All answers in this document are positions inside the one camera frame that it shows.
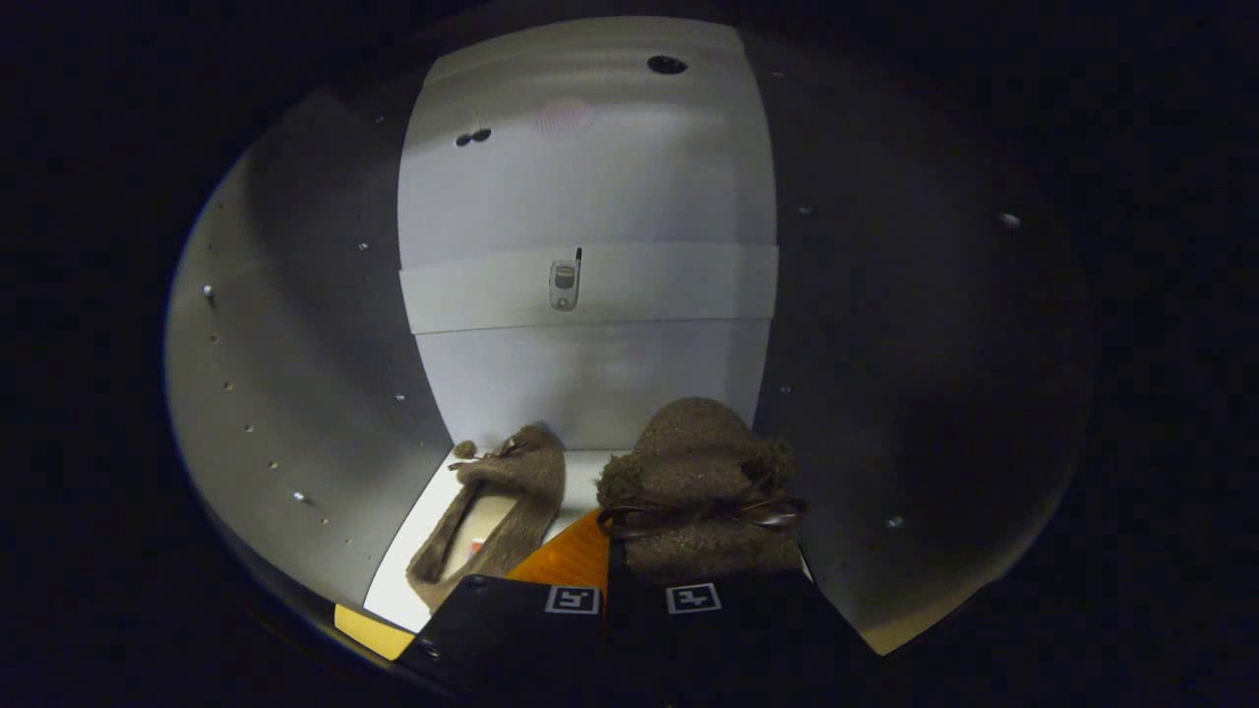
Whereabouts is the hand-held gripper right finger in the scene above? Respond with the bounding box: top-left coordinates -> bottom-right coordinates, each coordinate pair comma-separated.
602,536 -> 886,704

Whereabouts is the brown fuzzy shoe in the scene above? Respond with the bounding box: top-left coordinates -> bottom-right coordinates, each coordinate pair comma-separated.
595,396 -> 809,586
405,423 -> 569,613

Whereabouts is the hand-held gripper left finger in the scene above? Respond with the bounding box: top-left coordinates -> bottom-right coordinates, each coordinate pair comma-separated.
393,506 -> 611,704

